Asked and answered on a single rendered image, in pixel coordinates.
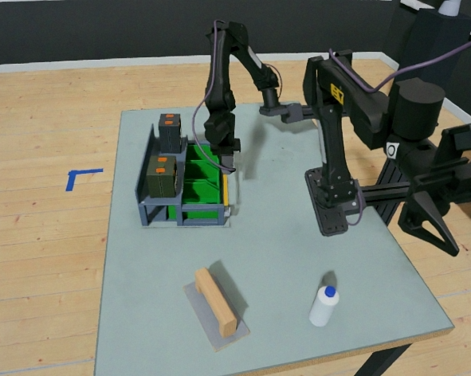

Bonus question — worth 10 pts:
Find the sanding float with tan handle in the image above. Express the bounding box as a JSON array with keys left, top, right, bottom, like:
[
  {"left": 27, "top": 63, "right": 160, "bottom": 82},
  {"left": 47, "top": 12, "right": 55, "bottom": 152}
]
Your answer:
[{"left": 183, "top": 268, "right": 250, "bottom": 353}]

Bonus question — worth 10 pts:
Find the white bottle with blue cap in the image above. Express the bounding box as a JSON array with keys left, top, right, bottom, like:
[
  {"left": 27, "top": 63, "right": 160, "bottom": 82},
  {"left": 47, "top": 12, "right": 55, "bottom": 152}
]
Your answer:
[{"left": 308, "top": 286, "right": 339, "bottom": 327}]

